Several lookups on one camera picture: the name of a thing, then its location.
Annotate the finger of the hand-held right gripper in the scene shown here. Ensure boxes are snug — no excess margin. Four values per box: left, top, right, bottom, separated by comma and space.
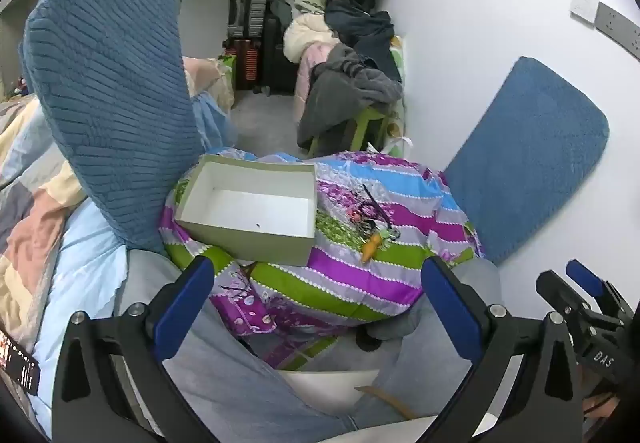
566, 258, 624, 310
535, 270, 619, 330

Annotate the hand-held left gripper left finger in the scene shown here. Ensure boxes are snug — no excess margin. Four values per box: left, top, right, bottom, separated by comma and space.
52, 255, 217, 443

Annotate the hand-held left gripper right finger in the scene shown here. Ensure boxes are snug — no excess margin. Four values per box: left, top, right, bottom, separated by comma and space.
421, 255, 586, 443

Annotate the orange carrot charm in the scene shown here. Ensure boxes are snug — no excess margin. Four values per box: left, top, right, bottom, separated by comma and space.
362, 232, 387, 263

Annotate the person's right hand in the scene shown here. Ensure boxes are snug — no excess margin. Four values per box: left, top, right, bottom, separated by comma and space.
582, 392, 624, 422

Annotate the person's right leg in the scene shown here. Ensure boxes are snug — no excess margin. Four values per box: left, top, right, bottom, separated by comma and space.
357, 257, 503, 424

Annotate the person's leg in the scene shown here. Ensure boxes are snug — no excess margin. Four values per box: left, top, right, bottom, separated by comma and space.
357, 257, 503, 424
112, 253, 361, 441

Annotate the person's left leg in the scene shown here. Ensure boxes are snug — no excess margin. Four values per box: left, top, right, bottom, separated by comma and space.
112, 253, 361, 441

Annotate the light blue blanket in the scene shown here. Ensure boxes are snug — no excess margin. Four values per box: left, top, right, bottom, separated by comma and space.
29, 197, 132, 440

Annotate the striped floral pillow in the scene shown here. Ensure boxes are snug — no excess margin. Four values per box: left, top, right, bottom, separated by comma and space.
159, 148, 486, 369

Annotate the brown belt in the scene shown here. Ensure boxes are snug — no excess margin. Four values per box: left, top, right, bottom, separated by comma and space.
353, 385, 417, 422

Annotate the fuzzy blue cushion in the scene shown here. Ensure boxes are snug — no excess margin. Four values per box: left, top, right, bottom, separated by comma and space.
442, 56, 611, 267

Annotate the person's white shirt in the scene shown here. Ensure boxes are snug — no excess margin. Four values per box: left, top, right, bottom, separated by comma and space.
277, 367, 451, 443

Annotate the white plastic bag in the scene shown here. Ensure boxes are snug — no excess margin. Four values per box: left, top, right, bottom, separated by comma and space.
367, 136, 417, 157

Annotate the patchwork quilt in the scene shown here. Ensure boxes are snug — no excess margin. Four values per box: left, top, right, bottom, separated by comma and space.
0, 92, 87, 341

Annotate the light blue bed sheet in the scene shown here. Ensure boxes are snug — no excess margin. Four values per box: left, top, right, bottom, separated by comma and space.
191, 92, 240, 159

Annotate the green stool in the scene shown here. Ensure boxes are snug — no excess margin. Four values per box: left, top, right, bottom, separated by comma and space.
307, 105, 394, 157

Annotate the ribbed blue pillow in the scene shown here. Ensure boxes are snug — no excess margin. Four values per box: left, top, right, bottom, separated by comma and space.
19, 0, 202, 257

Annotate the printed cloth panel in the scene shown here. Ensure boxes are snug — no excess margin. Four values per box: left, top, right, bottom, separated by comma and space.
387, 35, 409, 150

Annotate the green bag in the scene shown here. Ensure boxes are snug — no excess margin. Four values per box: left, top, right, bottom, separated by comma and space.
217, 54, 237, 90

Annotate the grey garment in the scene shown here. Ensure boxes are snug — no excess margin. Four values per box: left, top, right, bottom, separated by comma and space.
297, 43, 405, 157

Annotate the grey power strip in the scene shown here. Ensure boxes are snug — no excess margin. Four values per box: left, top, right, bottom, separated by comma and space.
594, 3, 640, 62

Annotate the red striped suitcase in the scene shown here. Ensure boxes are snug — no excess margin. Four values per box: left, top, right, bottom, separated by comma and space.
222, 38, 266, 91

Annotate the black suitcase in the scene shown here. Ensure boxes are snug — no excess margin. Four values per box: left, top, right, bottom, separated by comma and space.
262, 15, 302, 97

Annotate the grey suitcase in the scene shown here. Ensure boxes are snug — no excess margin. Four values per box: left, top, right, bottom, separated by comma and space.
227, 0, 269, 42

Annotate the pile of clothes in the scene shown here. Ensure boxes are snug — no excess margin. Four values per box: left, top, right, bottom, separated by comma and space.
281, 0, 407, 90

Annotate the black printed strap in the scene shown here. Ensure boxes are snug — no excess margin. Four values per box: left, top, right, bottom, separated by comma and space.
0, 330, 41, 397

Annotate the white wall switch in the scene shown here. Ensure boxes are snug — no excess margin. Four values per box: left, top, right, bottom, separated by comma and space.
570, 0, 599, 22

